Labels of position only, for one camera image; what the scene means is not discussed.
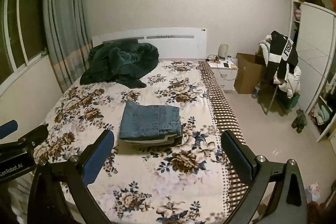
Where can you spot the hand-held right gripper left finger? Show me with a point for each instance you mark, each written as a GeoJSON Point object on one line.
{"type": "Point", "coordinates": [97, 158]}

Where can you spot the folded grey pants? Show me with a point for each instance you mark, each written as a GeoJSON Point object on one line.
{"type": "Point", "coordinates": [177, 139]}

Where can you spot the white wardrobe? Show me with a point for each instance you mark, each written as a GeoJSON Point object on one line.
{"type": "Point", "coordinates": [312, 37]}

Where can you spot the white framed window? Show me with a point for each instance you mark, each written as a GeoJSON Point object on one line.
{"type": "Point", "coordinates": [29, 29]}

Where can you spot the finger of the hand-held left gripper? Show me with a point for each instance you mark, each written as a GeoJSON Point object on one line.
{"type": "Point", "coordinates": [31, 136]}
{"type": "Point", "coordinates": [9, 127]}

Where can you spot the teal folded cloth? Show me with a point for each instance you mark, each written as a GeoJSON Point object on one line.
{"type": "Point", "coordinates": [324, 111]}

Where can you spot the white nightstand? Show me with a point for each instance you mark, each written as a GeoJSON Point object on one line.
{"type": "Point", "coordinates": [225, 79]}

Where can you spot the blue jeans pants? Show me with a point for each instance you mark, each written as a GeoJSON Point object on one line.
{"type": "Point", "coordinates": [147, 119]}

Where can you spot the large brown cardboard box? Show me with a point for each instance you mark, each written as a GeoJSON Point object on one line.
{"type": "Point", "coordinates": [246, 74]}

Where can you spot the black phone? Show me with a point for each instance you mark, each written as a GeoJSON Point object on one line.
{"type": "Point", "coordinates": [226, 64]}

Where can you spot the beige table lamp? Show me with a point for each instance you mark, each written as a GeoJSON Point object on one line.
{"type": "Point", "coordinates": [223, 52]}

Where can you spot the metal chair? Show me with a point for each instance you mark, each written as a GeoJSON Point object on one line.
{"type": "Point", "coordinates": [274, 96]}

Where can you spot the plastic water bottle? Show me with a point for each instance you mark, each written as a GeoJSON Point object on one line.
{"type": "Point", "coordinates": [256, 91]}

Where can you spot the teal storage box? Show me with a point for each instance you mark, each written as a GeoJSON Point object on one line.
{"type": "Point", "coordinates": [294, 101]}

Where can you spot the pink printed packet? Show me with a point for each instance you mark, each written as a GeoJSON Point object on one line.
{"type": "Point", "coordinates": [313, 191]}

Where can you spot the grey-green curtain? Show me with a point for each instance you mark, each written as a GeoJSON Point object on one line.
{"type": "Point", "coordinates": [65, 29]}

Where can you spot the white bed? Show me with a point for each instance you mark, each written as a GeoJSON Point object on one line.
{"type": "Point", "coordinates": [178, 43]}

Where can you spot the black and white jacket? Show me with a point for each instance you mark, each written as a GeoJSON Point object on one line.
{"type": "Point", "coordinates": [278, 56]}

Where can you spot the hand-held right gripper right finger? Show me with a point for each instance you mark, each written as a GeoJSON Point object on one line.
{"type": "Point", "coordinates": [237, 158]}

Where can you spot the folded white pants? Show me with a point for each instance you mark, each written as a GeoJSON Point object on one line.
{"type": "Point", "coordinates": [147, 140]}

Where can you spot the dark green blanket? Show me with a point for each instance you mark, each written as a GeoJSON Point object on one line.
{"type": "Point", "coordinates": [118, 61]}

